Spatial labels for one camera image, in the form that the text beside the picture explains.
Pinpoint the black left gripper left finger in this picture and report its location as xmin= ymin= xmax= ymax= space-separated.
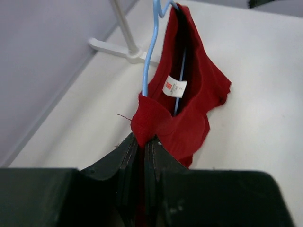
xmin=0 ymin=134 xmax=138 ymax=227

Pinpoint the red t-shirt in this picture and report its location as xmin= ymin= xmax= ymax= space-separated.
xmin=131 ymin=5 xmax=231 ymax=167

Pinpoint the light blue wire hanger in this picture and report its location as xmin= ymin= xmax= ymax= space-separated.
xmin=142 ymin=0 xmax=187 ymax=117

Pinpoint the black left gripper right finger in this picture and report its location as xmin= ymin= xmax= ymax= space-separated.
xmin=144 ymin=139 xmax=294 ymax=227

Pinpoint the white clothes rack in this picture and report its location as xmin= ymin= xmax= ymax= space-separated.
xmin=87 ymin=0 xmax=153 ymax=69

